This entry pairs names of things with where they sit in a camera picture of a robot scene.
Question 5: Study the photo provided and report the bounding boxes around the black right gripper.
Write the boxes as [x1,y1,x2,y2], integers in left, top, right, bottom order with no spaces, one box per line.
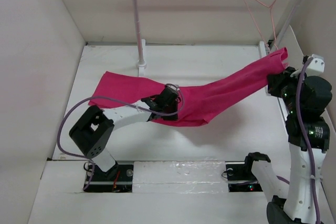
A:
[269,66,309,113]

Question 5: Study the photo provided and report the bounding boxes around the pink trousers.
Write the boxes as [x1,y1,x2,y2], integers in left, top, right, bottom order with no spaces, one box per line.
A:
[89,47,288,127]

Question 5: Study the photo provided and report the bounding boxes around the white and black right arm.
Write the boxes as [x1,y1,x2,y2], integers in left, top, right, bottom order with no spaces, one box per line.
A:
[243,67,332,223]

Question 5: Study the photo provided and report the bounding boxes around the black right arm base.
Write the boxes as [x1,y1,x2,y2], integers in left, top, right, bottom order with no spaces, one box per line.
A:
[222,161,262,193]

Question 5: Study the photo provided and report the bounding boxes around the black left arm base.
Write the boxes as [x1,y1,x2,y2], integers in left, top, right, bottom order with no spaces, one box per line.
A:
[83,163,134,193]

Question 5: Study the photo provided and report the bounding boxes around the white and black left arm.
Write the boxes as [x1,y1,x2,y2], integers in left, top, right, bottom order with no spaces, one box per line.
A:
[69,84,184,180]

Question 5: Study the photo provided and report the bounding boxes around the pink wire hanger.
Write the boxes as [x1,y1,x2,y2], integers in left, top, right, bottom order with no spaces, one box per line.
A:
[243,0,286,51]

